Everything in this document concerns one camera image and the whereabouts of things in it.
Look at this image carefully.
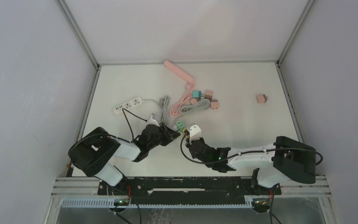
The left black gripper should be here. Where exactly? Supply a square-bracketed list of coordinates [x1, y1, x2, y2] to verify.
[147, 122, 180, 150]

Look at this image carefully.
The green plug adapter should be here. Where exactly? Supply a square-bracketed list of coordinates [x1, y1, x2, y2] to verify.
[176, 121, 186, 132]

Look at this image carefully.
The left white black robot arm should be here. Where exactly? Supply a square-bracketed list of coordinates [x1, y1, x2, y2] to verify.
[68, 114, 180, 195]

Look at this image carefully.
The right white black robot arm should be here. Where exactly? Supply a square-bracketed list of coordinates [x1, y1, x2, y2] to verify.
[180, 136, 324, 194]

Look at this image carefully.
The pink plug adapter centre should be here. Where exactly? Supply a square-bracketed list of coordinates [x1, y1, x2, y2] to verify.
[210, 99, 220, 110]

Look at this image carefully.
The teal plug adapter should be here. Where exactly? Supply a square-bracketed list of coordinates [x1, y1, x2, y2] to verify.
[192, 91, 202, 99]

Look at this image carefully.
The brown pink plug adapter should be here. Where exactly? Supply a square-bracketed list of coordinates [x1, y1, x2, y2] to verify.
[204, 90, 213, 100]

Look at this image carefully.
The pink plug adapter right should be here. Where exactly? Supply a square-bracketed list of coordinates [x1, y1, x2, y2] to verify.
[255, 94, 269, 104]

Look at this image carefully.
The white power strip left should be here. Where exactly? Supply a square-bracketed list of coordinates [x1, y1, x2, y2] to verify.
[113, 97, 144, 115]

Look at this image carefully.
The pink power strip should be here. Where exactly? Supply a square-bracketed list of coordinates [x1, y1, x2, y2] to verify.
[163, 60, 195, 86]

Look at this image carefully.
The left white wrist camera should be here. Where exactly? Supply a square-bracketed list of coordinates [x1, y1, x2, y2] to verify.
[146, 113, 159, 126]

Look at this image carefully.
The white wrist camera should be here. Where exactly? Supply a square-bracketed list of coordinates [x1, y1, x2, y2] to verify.
[146, 113, 159, 126]
[187, 123, 202, 144]

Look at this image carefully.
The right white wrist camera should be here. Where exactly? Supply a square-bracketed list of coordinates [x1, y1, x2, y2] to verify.
[187, 123, 202, 144]

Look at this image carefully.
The pink coiled cable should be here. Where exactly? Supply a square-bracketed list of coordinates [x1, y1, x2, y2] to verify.
[170, 83, 196, 117]

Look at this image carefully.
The grey coiled cable left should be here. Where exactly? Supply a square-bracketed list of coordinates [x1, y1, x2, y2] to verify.
[158, 96, 171, 124]

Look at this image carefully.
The grey coiled cable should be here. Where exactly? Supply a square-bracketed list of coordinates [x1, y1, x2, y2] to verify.
[158, 96, 171, 124]
[179, 98, 211, 116]

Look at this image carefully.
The grey coiled cable right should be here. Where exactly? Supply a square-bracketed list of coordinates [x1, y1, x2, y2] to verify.
[179, 98, 211, 116]

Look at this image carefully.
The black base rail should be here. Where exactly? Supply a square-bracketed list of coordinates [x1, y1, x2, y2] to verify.
[97, 176, 282, 204]

